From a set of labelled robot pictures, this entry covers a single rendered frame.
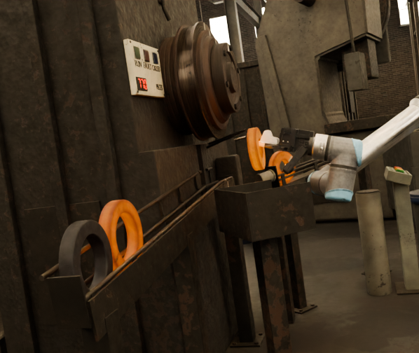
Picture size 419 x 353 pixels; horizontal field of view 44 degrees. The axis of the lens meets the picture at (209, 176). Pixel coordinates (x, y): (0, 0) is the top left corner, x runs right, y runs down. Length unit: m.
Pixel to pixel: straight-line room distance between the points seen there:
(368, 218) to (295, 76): 2.38
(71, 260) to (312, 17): 4.00
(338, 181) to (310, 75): 3.02
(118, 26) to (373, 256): 1.66
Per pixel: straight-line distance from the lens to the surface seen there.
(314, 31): 4.79
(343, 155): 1.81
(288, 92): 4.83
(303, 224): 1.51
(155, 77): 1.91
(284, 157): 2.54
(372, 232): 2.69
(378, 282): 2.75
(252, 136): 1.83
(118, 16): 1.78
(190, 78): 1.93
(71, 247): 1.07
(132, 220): 1.34
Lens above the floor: 0.87
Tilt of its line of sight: 4 degrees down
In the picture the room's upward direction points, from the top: 8 degrees counter-clockwise
